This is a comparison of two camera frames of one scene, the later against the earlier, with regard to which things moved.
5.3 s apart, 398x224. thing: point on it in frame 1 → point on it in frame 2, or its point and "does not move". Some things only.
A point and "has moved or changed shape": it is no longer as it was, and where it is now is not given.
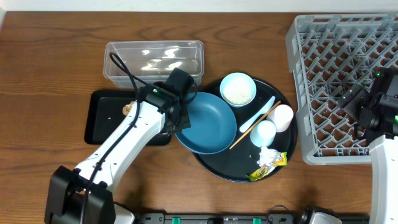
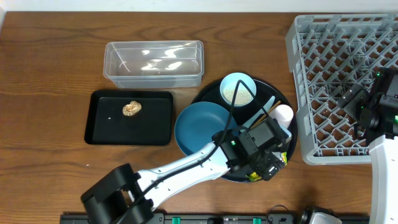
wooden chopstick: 259,121 does not move
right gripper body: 349,97 does not move
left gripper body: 181,116 → 270,169
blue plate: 213,126 has moved or changed shape
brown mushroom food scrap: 127,108 does not move
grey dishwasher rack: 333,56 does not move
